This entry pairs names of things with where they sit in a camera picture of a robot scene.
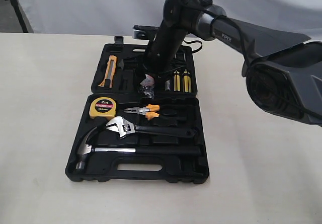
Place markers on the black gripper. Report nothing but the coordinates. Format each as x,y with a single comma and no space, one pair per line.
160,53

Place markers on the black electrical tape roll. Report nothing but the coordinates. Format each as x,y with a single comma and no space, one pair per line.
146,86

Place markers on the silver adjustable wrench black handle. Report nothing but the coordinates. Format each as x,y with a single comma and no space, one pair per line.
124,128

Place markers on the claw hammer black handle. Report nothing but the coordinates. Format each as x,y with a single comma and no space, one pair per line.
85,149

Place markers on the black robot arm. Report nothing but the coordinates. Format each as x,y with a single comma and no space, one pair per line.
282,69

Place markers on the black plastic tool case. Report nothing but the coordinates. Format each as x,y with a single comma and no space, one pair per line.
177,109

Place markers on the yellow black screwdriver left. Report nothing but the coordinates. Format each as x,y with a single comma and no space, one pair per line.
177,81

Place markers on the yellow black screwdriver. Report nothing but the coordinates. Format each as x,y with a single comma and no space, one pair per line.
187,82
177,81

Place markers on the clear tester screwdriver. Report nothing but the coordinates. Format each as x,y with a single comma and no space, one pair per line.
168,85

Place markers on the yellow black screwdriver right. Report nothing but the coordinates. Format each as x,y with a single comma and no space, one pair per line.
187,82

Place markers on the yellow utility knife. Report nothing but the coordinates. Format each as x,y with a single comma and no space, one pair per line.
107,80

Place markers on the yellow tape measure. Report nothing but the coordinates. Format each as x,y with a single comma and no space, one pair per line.
103,107

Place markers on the black stand pole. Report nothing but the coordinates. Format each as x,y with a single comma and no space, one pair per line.
16,7

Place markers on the orange handled pliers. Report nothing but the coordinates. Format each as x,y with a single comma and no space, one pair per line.
150,111

